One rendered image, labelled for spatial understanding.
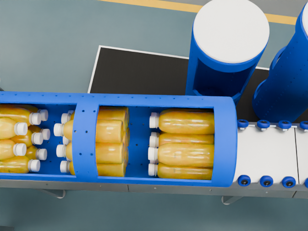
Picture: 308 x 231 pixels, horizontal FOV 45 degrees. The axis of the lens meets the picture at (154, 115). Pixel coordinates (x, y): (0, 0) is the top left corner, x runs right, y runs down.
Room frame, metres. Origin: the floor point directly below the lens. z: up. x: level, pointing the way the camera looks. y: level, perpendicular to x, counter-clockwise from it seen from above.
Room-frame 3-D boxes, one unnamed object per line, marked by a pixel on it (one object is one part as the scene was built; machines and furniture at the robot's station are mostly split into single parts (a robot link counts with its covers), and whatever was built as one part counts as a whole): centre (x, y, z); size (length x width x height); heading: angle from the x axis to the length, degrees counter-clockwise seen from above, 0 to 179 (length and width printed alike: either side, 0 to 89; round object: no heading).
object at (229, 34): (0.70, -0.32, 1.03); 0.28 x 0.28 x 0.01
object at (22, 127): (0.37, 0.41, 1.16); 0.04 x 0.02 x 0.04; 171
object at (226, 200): (0.18, -0.36, 0.31); 0.06 x 0.06 x 0.63; 81
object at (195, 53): (0.70, -0.32, 0.59); 0.28 x 0.28 x 0.88
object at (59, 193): (0.33, 0.61, 0.31); 0.06 x 0.06 x 0.63; 81
